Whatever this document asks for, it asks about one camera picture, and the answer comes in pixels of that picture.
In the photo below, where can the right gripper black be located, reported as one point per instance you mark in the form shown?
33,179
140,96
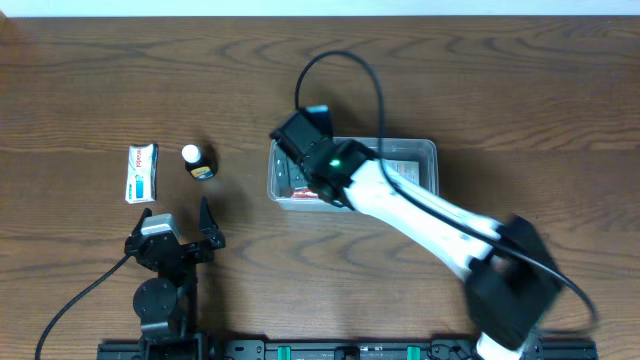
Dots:
298,177

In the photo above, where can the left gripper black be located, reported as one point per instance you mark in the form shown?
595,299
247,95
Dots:
185,251

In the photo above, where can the red medicine sachet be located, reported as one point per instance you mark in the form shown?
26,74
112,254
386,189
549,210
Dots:
304,193

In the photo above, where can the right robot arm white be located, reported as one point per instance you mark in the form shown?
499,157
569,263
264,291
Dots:
509,277

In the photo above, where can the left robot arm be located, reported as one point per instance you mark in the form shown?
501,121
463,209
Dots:
167,304

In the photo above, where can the clear plastic container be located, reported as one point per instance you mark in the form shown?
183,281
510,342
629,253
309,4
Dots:
423,151

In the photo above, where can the small dark bottle white cap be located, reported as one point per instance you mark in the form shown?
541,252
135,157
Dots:
197,164

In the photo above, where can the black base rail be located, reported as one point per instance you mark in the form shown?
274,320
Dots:
439,349

